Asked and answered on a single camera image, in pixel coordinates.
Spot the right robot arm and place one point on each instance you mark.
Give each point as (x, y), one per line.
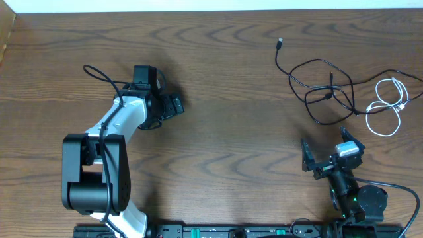
(362, 207)

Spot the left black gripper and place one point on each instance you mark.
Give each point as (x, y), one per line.
(176, 104)

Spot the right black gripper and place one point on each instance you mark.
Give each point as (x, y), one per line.
(308, 161)

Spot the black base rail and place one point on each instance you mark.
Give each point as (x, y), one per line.
(297, 230)

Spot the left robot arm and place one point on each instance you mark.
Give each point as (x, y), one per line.
(95, 170)

